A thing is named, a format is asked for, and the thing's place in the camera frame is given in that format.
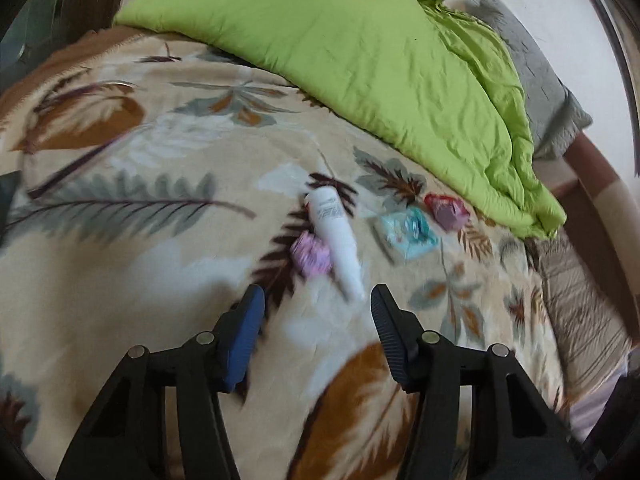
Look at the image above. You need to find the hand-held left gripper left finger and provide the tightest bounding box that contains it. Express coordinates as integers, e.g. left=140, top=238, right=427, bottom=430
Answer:
left=55, top=284, right=267, bottom=480

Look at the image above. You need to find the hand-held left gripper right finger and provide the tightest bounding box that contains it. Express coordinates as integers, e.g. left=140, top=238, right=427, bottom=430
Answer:
left=370, top=284, right=588, bottom=480

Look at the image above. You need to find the white plastic bottle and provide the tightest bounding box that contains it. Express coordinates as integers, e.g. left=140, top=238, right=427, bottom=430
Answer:
left=305, top=186, right=366, bottom=302

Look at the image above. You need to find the teal tissue packet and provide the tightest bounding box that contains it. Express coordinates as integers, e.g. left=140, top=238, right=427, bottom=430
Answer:
left=375, top=207, right=441, bottom=261

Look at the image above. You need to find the purple crumpled paper ball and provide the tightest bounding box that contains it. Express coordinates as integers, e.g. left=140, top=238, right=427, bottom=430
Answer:
left=290, top=230, right=335, bottom=278

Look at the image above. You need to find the red and pink wrapper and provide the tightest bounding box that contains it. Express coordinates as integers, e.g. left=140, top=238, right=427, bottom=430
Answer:
left=424, top=192, right=471, bottom=232

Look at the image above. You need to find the striped brown pillow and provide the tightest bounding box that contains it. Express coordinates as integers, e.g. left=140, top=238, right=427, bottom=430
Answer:
left=535, top=237, right=633, bottom=401

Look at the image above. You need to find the brown bed headboard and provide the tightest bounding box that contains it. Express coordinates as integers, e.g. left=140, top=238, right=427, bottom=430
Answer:
left=550, top=135, right=640, bottom=341

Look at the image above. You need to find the person's dark pants leg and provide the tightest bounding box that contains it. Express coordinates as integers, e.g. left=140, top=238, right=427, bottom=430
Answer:
left=582, top=375, right=640, bottom=480

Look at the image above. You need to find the green duvet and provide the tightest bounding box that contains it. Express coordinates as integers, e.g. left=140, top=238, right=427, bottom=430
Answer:
left=114, top=0, right=567, bottom=240

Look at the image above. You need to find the black phone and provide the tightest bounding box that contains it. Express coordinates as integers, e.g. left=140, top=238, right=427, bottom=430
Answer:
left=0, top=170, right=23, bottom=246

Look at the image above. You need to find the grey quilted pillow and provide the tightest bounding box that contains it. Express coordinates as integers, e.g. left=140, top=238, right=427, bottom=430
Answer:
left=467, top=0, right=593, bottom=161

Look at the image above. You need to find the patterned glass door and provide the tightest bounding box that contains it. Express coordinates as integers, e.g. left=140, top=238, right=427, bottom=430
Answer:
left=0, top=0, right=131, bottom=61

